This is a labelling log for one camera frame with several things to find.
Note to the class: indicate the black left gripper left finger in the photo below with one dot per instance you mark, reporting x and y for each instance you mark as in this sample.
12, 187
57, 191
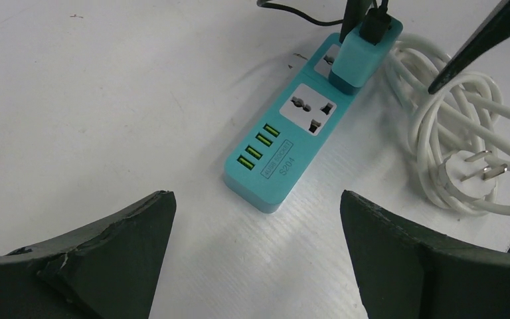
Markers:
105, 269

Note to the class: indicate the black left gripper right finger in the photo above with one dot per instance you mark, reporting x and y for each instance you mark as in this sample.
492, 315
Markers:
406, 270

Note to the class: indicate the teal usb charger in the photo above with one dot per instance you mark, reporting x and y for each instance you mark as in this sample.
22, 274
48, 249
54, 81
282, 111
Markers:
358, 59

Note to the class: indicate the teal power strip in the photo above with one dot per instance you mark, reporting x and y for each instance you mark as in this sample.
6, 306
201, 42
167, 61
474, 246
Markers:
265, 166

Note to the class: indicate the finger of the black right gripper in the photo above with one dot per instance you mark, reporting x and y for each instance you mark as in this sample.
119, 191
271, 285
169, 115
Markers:
494, 30
355, 11

